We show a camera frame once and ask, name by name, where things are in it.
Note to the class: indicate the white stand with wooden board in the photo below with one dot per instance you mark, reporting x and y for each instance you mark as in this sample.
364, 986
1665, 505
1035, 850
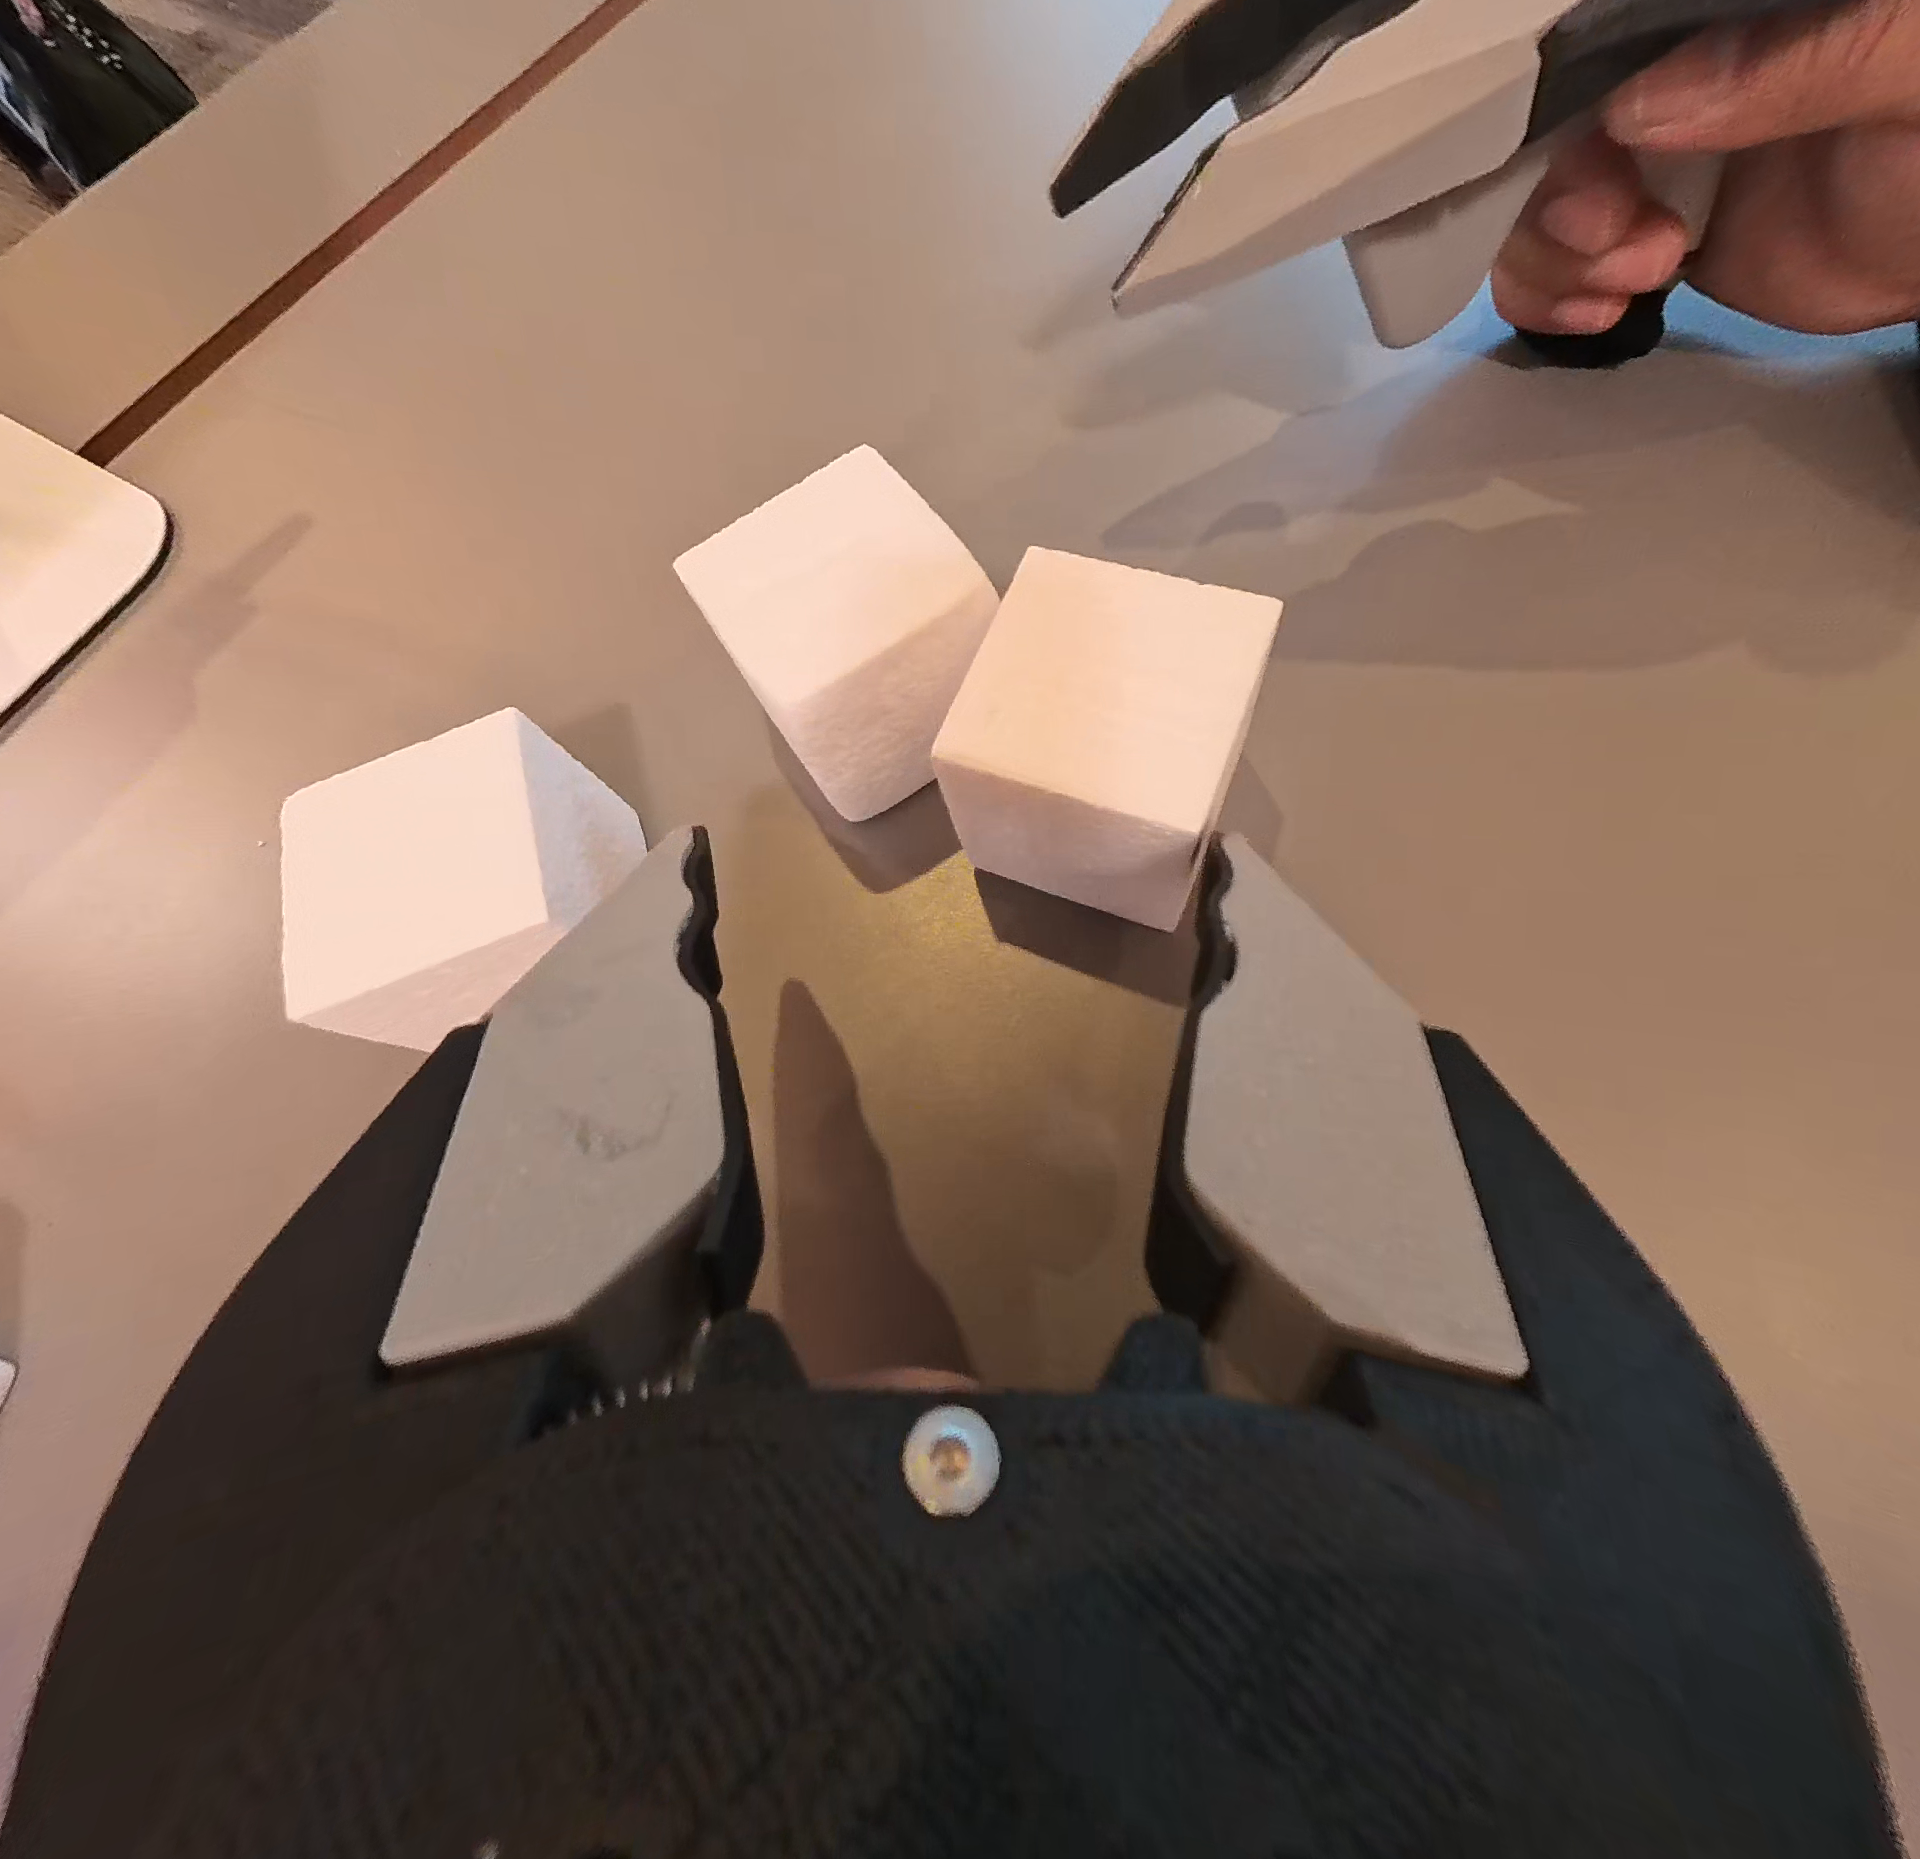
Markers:
61, 569

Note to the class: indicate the person's right hand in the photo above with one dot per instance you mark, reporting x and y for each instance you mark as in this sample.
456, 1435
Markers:
1831, 162

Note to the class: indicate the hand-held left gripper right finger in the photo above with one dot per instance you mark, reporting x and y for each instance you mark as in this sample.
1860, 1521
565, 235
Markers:
1336, 1169

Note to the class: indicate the white hard foam cube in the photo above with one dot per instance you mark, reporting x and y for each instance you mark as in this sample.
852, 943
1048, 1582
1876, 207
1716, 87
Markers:
841, 615
421, 885
1111, 720

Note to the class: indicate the black floor bag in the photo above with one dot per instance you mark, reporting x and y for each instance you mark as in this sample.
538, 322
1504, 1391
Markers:
76, 72

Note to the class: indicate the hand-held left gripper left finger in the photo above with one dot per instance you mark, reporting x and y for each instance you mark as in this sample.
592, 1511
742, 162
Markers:
586, 1140

